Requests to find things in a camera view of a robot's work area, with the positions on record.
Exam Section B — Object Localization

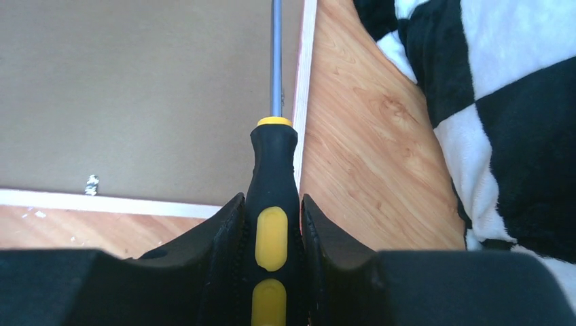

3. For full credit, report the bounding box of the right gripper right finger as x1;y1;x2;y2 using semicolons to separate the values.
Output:
301;195;575;325

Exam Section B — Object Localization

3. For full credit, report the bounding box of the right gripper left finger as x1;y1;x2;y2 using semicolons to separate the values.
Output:
1;194;245;325

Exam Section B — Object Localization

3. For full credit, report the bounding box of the yellow black screwdriver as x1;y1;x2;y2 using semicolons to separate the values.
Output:
238;1;308;325

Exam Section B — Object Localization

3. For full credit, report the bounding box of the pink picture frame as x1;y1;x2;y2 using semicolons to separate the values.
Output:
0;0;319;221

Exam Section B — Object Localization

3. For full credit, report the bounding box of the black white checkered pillow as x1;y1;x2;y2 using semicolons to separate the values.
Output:
354;1;575;297

